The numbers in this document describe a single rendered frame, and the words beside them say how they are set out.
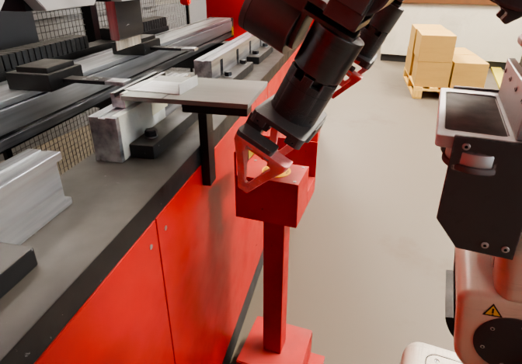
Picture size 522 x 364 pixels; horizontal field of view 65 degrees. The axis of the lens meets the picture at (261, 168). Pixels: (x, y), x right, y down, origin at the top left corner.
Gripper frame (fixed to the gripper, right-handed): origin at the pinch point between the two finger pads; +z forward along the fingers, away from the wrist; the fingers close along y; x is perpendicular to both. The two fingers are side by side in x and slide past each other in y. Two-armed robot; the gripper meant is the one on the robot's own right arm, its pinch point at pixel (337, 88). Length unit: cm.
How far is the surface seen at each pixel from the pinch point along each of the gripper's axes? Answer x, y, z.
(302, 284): 29, -46, 97
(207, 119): -19.3, 14.2, 16.3
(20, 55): -73, 12, 33
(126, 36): -40.9, 17.7, 8.5
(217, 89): -20.5, 12.4, 10.0
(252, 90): -14.3, 10.1, 6.8
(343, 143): 13, -211, 105
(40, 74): -55, 23, 25
